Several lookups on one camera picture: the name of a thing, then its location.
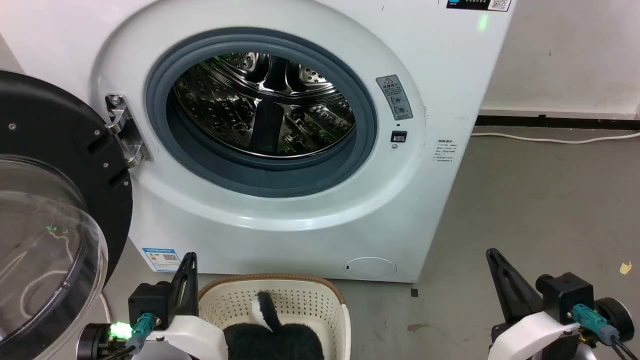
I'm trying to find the blue energy label sticker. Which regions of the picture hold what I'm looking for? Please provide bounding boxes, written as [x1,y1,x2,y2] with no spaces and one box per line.
[141,246,182,273]

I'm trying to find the small printed text label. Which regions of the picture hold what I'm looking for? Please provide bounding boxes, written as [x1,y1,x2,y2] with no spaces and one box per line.
[433,138,455,164]

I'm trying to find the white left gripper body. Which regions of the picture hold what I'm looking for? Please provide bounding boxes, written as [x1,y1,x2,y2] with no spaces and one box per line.
[132,314,229,360]

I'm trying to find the black QR code sticker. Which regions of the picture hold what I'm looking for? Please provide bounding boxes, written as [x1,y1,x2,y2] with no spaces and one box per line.
[446,0,512,12]

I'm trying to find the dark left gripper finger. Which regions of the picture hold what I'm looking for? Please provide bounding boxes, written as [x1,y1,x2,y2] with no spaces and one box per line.
[171,253,189,318]
[181,252,199,317]

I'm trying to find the black baseboard strip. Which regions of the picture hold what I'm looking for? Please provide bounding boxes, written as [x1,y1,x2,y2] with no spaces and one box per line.
[474,114,640,131]

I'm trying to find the black and white garment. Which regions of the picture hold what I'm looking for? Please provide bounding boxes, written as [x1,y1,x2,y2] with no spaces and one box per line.
[223,291,325,360]

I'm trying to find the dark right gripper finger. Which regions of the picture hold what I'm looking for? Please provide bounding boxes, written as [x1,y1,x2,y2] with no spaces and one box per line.
[490,248,544,317]
[485,248,524,324]

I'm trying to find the white floor cable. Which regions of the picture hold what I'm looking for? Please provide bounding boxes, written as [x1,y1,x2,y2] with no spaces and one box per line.
[470,130,640,145]

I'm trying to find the round white filter cover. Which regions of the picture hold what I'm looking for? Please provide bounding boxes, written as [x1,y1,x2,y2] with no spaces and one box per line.
[343,256,399,281]

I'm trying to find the white front-load washing machine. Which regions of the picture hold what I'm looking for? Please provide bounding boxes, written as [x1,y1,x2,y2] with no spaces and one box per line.
[0,0,516,284]

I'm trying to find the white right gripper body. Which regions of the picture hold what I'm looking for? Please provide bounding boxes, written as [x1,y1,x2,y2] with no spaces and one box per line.
[488,310,581,360]

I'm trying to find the grey warning label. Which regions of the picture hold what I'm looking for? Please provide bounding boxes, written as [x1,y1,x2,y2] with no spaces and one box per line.
[375,74,414,121]

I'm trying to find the teal plug right gripper cable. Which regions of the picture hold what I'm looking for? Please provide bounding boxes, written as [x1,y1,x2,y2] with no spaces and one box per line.
[572,303,640,360]

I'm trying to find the chrome door hinge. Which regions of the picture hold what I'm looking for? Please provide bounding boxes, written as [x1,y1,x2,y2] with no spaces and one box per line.
[104,93,154,169]

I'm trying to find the teal plug gripper cable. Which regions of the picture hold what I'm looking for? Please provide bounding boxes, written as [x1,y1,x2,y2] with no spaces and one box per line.
[572,303,640,360]
[102,312,156,360]

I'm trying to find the white laundry basket brown rim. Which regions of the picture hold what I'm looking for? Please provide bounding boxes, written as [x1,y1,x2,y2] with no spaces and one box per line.
[198,273,352,360]

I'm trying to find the stainless steel washer drum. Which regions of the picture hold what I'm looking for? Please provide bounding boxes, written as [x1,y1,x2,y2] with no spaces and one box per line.
[172,51,357,160]

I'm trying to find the teal plug left gripper cable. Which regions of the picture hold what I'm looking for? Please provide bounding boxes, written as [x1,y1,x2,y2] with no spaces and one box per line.
[102,312,156,360]

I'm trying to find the black washer door with glass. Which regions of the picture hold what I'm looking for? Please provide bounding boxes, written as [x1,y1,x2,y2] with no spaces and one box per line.
[0,70,134,360]

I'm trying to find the grey rubber door gasket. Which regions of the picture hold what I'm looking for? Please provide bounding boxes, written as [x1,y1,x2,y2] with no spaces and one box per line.
[144,27,379,199]

